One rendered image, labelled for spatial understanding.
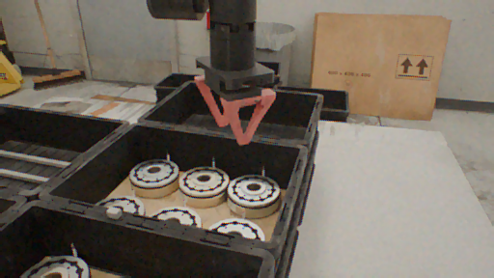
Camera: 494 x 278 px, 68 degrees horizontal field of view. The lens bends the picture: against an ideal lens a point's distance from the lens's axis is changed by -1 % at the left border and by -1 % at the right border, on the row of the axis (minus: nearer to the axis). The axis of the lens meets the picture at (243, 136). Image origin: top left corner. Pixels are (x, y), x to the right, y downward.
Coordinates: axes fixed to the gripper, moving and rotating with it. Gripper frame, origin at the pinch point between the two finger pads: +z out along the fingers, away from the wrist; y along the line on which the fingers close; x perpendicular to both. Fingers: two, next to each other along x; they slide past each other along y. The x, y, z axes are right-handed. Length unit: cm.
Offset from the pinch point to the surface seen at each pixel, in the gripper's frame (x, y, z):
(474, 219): 62, 7, 35
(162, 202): -6.3, -19.0, 23.2
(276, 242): 1.5, 10.0, 13.1
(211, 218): 0.4, -9.8, 23.1
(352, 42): 204, -184, 46
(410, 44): 238, -154, 44
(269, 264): -1.4, 12.9, 13.1
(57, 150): -23, -52, 24
